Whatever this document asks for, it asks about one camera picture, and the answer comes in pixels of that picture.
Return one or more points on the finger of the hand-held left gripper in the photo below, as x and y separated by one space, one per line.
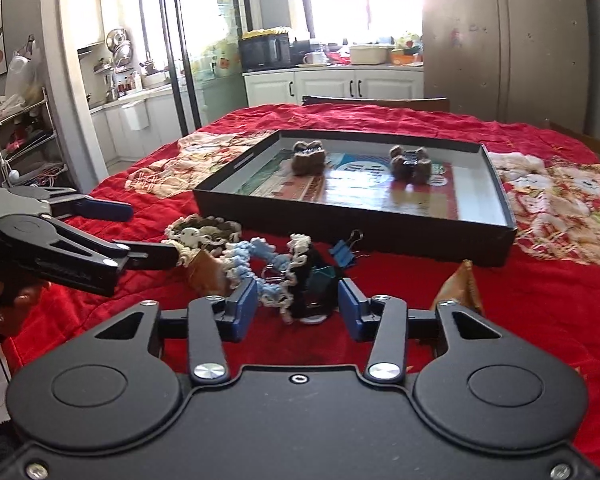
145 255
105 208

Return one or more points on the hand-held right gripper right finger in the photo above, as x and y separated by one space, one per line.
352 315

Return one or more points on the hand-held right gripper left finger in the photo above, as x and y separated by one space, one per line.
242 310

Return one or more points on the brown pyramid packet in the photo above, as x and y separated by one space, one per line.
457 287
207 275

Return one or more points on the light blue crochet scrunchie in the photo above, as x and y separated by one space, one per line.
245 260

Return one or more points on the beige brown crochet scrunchie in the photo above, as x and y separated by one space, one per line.
205 232

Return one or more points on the shallow black box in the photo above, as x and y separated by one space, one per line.
330 225

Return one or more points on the person's left hand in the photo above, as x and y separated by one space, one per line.
2 310

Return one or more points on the blue binder clip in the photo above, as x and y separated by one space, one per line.
345 252

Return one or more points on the white kitchen counter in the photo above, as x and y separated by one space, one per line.
125 135

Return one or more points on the white hanging bin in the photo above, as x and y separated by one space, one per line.
135 115

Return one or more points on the white plastic bag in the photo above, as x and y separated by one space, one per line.
22 77

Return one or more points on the brown plush hair clip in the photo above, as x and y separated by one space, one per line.
412 164

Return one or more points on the dark brown scrunchie left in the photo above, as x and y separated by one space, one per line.
307 157

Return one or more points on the steel pot lid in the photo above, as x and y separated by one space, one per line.
117 40

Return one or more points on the red printed blanket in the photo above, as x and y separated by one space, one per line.
530 285

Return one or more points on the black framed glass door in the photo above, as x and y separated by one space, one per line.
200 35

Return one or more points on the black microwave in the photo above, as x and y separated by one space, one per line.
265 50

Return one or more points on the white kitchen cabinet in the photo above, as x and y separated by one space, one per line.
330 85

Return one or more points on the yellow cloth on microwave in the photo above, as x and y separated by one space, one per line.
265 33

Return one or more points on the white cup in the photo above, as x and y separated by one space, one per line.
312 57

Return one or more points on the cream plastic basin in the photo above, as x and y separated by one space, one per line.
367 54

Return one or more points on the orange plastic basin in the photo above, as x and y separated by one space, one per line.
405 57

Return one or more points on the grey refrigerator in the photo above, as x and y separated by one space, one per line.
505 35

